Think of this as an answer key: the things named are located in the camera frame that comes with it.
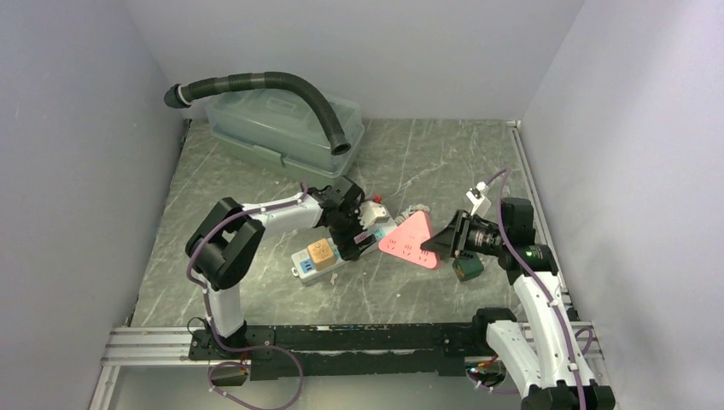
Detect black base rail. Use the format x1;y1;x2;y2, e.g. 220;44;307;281
188;322;494;381

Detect white power strip cord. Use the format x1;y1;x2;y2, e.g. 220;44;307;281
395;204;431;225

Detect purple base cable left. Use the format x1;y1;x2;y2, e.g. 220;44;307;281
207;343;308;410

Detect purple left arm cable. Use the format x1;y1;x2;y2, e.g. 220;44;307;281
186;182;309;352

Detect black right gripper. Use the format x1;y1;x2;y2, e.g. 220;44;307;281
422;209;508;261

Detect dark green cube adapter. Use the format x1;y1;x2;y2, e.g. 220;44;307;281
452;256;484;283

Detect black corrugated hose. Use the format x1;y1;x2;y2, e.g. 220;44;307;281
164;71;353;158

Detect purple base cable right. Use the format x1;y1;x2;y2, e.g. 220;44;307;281
468;367;524;395

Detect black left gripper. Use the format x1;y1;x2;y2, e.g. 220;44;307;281
329;202;377;261

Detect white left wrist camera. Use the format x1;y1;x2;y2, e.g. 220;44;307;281
359;200;390;230

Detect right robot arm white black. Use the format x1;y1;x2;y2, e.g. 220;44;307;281
421;197;616;409

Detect translucent green plastic box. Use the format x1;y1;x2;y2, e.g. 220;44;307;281
205;90;365;188

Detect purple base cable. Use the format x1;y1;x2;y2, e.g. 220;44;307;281
468;367;524;395
207;343;308;410

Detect tan cube plug adapter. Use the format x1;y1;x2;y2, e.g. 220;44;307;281
307;239;336;272

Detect aluminium frame rail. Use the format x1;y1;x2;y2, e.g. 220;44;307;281
91;123;614;409

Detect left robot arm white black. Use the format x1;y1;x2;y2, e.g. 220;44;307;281
185;177;374;359

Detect pink triangular power strip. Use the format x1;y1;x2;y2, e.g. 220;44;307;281
378;210;440;270

